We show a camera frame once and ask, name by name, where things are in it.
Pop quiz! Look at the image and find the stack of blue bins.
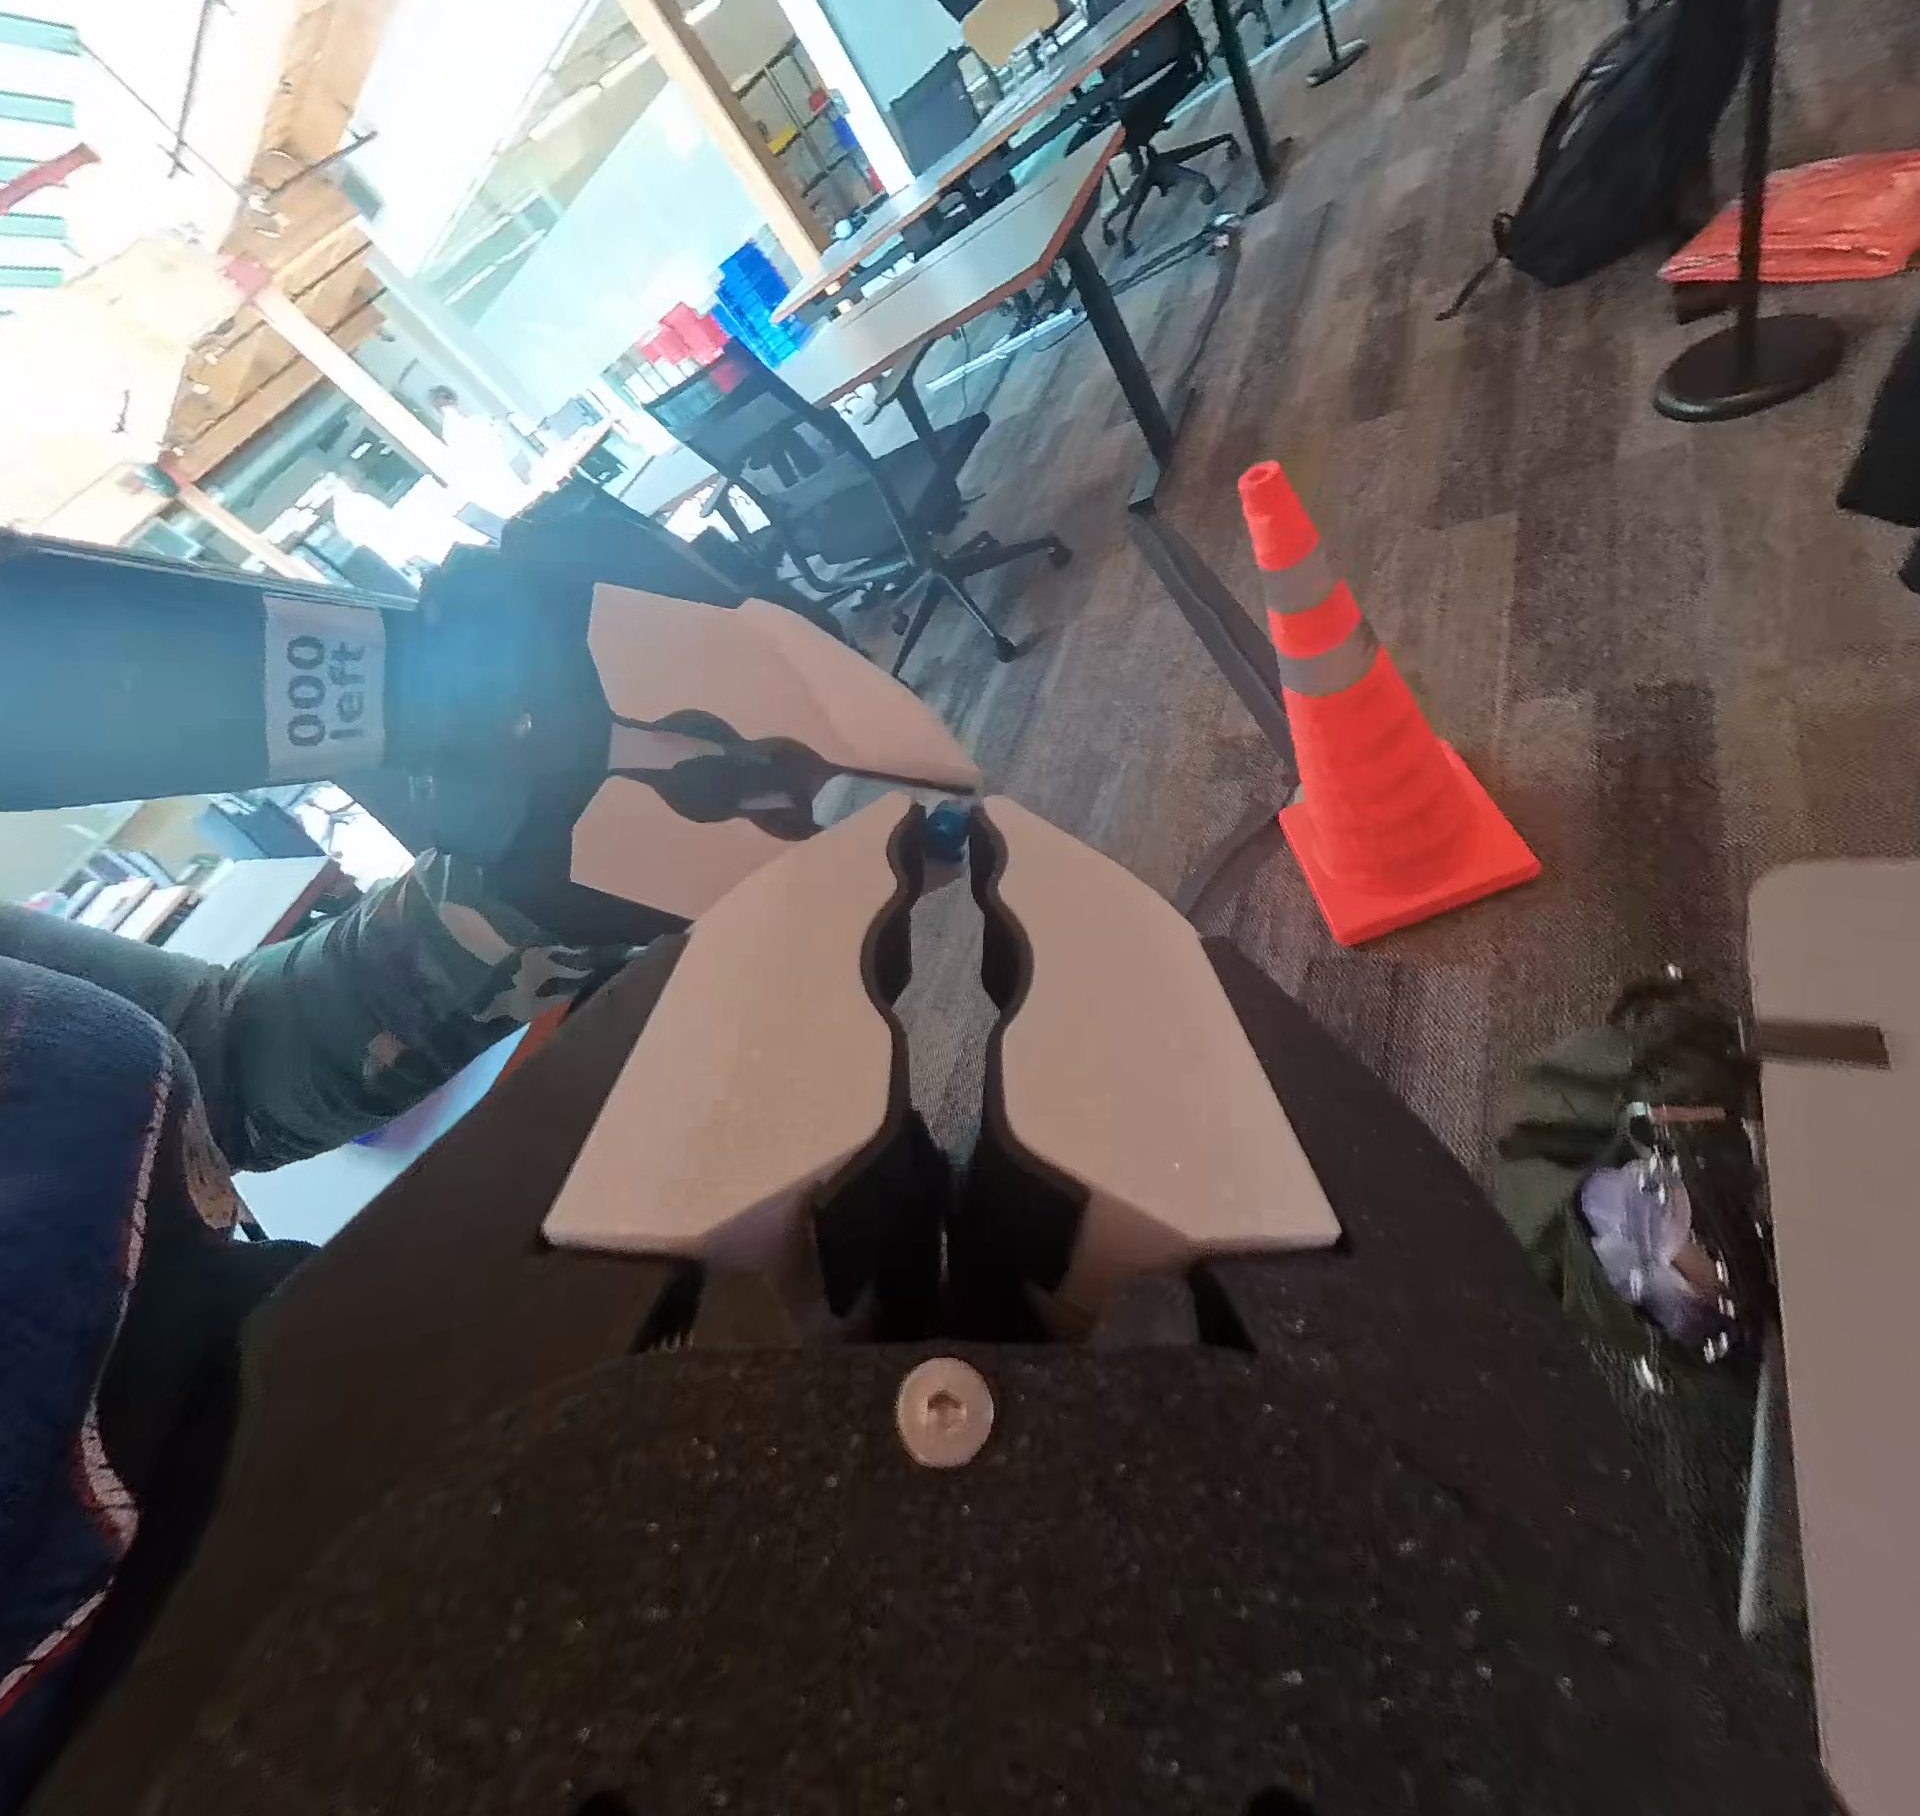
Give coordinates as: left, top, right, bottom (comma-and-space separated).
710, 237, 816, 368

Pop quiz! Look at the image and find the black round base stand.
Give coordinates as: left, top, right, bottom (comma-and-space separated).
1650, 0, 1850, 430

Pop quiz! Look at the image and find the wooden post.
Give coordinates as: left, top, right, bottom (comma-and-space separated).
551, 0, 833, 273

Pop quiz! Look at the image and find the long wooden desk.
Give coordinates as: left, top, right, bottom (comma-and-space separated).
775, 0, 1368, 318

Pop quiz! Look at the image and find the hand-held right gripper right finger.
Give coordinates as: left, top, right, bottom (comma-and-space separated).
960, 798, 1342, 1339

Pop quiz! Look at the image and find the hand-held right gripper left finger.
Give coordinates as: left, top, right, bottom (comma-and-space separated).
545, 798, 941, 1332

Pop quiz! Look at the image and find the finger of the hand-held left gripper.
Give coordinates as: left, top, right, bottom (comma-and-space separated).
587, 585, 981, 798
565, 767, 872, 927

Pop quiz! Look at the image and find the dark green bag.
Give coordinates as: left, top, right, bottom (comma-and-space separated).
1491, 967, 1777, 1403

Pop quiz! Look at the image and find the person's left forearm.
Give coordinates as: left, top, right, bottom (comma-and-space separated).
181, 852, 662, 1174

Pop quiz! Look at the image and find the orange plastic wedge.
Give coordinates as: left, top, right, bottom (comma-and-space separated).
1234, 457, 1548, 951

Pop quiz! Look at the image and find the black office chair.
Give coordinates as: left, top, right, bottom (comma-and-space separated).
1071, 0, 1246, 258
639, 342, 1073, 670

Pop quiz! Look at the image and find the orange plastic bag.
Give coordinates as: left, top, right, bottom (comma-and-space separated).
1658, 148, 1920, 291

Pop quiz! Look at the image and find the black backpack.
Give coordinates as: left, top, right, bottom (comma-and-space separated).
1434, 0, 1757, 324

